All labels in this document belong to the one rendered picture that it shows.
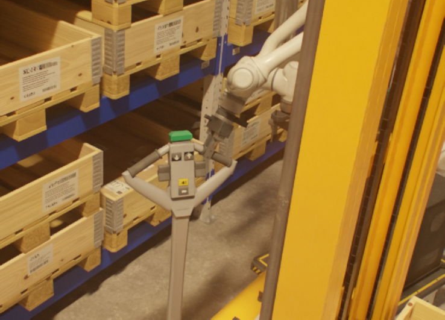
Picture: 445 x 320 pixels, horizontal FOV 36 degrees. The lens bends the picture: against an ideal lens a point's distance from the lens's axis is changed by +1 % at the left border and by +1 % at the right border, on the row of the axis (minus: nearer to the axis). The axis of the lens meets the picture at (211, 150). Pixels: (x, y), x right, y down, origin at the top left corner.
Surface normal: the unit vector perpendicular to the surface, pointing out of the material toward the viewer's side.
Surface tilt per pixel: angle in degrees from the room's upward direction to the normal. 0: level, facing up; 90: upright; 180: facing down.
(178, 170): 74
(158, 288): 0
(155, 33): 90
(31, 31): 90
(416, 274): 90
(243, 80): 69
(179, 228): 90
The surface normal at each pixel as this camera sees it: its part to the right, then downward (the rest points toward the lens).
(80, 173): 0.80, 0.36
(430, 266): 0.64, 0.43
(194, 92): -0.60, 0.36
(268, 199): 0.08, -0.86
